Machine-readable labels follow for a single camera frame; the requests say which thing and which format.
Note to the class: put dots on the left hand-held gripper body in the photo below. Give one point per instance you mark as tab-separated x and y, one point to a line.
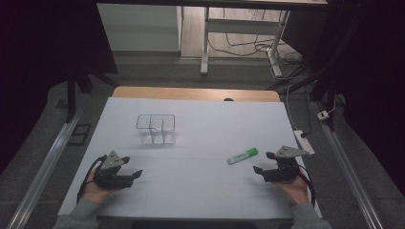
111	178

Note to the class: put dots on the white desk frame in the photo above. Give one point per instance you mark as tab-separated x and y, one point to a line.
242	26

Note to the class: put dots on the black frame on floor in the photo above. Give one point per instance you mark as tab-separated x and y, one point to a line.
79	134

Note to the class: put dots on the white power strip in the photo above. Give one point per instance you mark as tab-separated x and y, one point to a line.
304	141

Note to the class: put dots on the clear acrylic pen holder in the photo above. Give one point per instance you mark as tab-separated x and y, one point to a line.
156	130

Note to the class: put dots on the person's left hand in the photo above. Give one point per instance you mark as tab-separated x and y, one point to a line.
95	192

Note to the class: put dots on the white table cover sheet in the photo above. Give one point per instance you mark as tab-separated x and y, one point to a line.
197	191

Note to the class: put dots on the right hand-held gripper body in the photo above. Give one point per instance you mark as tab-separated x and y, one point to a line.
285	171

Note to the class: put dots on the aluminium rail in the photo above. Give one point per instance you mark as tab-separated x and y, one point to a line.
348	171
44	165

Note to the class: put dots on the person's right hand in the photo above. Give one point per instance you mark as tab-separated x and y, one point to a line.
297	192

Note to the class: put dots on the dark curtain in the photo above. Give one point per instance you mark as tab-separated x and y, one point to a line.
41	63
372	79

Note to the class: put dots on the green highlighter pen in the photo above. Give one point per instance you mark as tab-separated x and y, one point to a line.
242	156

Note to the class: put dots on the small white adapter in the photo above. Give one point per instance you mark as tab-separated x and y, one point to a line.
323	115

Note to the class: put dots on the white cabinet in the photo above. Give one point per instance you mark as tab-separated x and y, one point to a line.
138	27

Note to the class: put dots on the black stand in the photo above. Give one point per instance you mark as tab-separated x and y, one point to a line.
71	95

